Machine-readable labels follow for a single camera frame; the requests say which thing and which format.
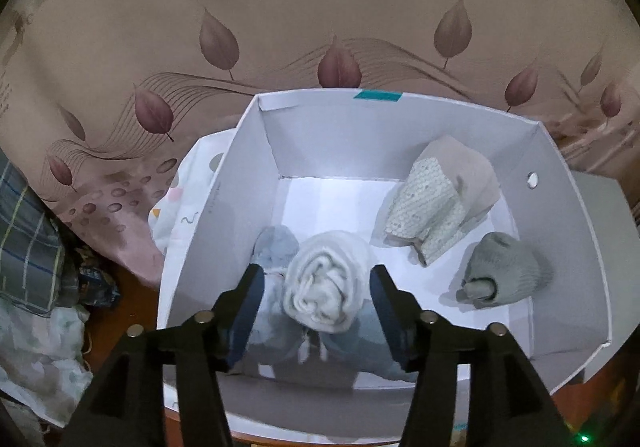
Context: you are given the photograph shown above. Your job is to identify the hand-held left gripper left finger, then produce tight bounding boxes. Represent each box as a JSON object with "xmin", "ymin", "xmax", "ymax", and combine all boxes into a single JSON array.
[{"xmin": 60, "ymin": 263, "xmax": 266, "ymax": 447}]

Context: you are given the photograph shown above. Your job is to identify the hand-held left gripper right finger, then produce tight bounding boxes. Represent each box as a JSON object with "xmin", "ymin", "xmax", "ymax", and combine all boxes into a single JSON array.
[{"xmin": 369, "ymin": 264, "xmax": 573, "ymax": 447}]

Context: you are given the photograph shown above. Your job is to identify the blue-grey socks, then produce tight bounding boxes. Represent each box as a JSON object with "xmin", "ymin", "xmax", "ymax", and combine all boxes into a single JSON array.
[{"xmin": 245, "ymin": 224, "xmax": 418, "ymax": 383}]

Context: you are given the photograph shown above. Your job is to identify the white sock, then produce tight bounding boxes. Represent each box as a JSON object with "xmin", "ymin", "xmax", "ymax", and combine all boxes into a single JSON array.
[{"xmin": 282, "ymin": 231, "xmax": 373, "ymax": 334}]

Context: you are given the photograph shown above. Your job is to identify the grey sock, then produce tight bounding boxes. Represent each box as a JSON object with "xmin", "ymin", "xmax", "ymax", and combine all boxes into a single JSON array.
[{"xmin": 455, "ymin": 232, "xmax": 553, "ymax": 310}]

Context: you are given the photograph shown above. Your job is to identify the dotted beige socks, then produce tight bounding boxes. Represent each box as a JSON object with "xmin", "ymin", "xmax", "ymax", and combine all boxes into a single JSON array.
[{"xmin": 384, "ymin": 136, "xmax": 501, "ymax": 268}]

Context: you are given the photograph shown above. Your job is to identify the white cardboard box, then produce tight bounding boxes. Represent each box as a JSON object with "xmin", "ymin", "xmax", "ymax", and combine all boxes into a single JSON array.
[{"xmin": 156, "ymin": 88, "xmax": 613, "ymax": 445}]

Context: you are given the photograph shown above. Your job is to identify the white printed cloth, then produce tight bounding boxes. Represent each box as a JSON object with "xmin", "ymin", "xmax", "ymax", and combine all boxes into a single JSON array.
[{"xmin": 148, "ymin": 129, "xmax": 236, "ymax": 260}]

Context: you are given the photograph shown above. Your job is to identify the dark patterned packet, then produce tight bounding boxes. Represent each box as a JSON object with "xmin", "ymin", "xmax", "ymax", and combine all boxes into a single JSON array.
[{"xmin": 75, "ymin": 247, "xmax": 123, "ymax": 308}]

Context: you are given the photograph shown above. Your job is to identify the white green floral cloth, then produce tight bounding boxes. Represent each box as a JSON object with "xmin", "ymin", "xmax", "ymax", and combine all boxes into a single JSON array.
[{"xmin": 0, "ymin": 297, "xmax": 96, "ymax": 428}]

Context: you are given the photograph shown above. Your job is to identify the blue plaid cloth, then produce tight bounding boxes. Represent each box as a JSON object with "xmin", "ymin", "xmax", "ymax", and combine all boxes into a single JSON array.
[{"xmin": 0, "ymin": 147, "xmax": 81, "ymax": 318}]

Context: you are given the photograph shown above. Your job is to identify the leaf-patterned beige bedsheet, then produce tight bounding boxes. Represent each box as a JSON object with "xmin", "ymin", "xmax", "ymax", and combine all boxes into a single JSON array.
[{"xmin": 0, "ymin": 0, "xmax": 640, "ymax": 288}]

